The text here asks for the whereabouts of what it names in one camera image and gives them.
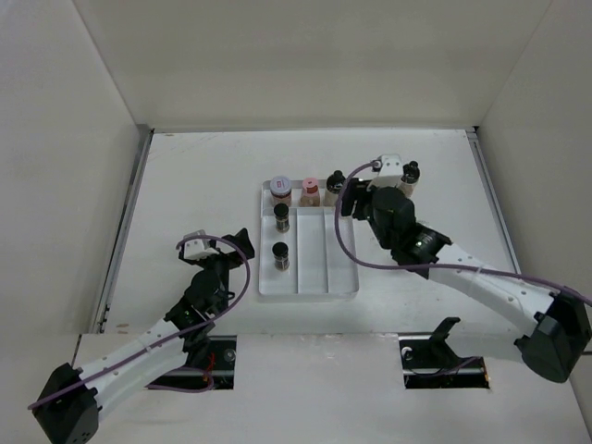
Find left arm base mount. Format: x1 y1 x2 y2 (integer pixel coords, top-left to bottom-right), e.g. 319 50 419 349
147 336 238 393

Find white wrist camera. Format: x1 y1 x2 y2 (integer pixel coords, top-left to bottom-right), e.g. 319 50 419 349
370 154 403 188
177 229 217 261

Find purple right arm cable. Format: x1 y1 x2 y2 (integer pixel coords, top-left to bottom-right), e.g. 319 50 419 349
333 159 592 309

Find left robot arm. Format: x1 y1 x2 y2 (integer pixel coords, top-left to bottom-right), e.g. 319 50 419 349
29 228 255 443

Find grinder jar white contents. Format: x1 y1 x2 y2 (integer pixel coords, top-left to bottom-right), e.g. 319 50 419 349
324 170 345 207

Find dark spice bottle black cap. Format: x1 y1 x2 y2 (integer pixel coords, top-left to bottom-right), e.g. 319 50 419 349
273 203 290 233

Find orange label silver cap jar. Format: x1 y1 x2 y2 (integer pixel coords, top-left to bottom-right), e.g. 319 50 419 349
269 175 292 206

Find white divided organizer tray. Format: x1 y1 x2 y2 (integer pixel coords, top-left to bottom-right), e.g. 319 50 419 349
258 179 360 303

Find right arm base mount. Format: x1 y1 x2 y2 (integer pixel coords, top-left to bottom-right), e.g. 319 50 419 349
398 317 489 389

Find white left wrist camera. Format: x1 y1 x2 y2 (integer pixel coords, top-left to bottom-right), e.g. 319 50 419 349
177 229 217 261

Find grinder jar right black top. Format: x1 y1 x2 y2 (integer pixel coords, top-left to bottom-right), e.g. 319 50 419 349
398 161 421 198

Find pink cap spice jar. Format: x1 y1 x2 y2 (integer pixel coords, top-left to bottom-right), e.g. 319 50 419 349
299 178 321 207

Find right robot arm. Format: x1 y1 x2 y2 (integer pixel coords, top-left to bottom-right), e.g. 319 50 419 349
338 178 591 383

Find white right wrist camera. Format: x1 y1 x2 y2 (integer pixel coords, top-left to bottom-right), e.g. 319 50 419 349
370 154 403 188

